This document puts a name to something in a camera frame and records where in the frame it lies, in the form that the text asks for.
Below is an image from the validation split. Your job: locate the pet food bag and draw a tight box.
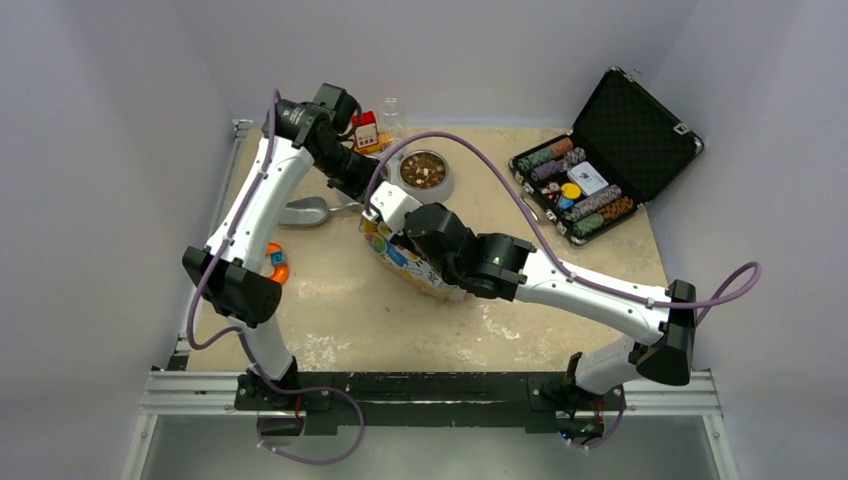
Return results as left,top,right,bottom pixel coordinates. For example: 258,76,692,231
359,215,466,301

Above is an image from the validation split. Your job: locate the silver metal scoop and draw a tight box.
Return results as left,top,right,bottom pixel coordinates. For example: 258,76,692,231
277,196,362,227

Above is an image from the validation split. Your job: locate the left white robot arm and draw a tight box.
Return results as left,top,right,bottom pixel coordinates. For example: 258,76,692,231
182,83,377,409

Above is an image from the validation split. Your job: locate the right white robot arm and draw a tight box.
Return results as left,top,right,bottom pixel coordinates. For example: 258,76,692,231
403,203,696,407

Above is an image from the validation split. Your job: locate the grey double pet bowl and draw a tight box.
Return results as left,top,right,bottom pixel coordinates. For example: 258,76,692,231
326,149,454,204

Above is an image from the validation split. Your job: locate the pet food kibble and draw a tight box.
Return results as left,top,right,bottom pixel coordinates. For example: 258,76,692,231
399,152,447,190

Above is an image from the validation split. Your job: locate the red toy block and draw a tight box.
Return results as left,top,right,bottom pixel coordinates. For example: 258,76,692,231
351,111,386,154

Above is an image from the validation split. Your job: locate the clear water bottle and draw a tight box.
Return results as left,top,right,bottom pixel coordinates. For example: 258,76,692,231
377,97,407,152

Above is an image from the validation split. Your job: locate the orange toy arch with blocks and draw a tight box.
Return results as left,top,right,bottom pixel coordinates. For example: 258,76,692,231
266,242,290,285

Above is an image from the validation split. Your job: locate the black poker chip case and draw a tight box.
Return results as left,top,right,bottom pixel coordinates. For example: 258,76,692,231
508,67,704,245

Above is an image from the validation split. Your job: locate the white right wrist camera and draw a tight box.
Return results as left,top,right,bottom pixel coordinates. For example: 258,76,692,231
363,182,423,235

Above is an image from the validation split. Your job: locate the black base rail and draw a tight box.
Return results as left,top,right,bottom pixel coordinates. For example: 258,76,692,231
234,371,624,439

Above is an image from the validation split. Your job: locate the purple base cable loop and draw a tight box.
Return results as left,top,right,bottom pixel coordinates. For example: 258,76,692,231
256,384,366,466

